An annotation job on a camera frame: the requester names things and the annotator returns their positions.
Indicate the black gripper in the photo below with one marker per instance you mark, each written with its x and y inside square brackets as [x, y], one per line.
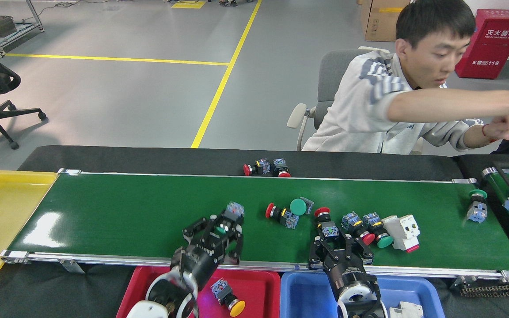
[197, 265]
[349, 274]

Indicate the blue plastic tray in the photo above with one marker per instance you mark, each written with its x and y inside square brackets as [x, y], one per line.
[307, 296]

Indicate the brown cardboard box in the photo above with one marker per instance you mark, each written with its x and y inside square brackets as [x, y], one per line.
[378, 22]

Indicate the dark grey equipment box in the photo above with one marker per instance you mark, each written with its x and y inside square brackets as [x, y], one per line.
[3, 26]

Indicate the metal frame rack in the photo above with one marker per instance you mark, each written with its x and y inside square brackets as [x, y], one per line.
[16, 37]

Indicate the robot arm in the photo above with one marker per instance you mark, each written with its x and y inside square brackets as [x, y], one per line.
[146, 311]
[358, 292]

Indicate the long green conveyor belt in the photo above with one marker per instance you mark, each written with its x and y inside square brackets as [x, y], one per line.
[126, 212]

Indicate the red fire extinguisher box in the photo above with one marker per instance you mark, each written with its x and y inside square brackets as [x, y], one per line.
[488, 48]

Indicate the grey office chair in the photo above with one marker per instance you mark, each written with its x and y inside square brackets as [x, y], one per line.
[332, 75]

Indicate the yellow mushroom push button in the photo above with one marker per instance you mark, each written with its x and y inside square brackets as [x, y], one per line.
[220, 289]

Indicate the red plastic tray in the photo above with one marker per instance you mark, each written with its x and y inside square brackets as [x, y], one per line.
[259, 291]

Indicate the yellow plastic tray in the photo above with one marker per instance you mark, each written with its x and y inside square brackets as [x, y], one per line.
[7, 207]

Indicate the person's right forearm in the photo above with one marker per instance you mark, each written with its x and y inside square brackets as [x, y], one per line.
[457, 105]

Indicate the person's left forearm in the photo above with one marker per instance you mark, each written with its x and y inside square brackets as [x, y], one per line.
[475, 137]

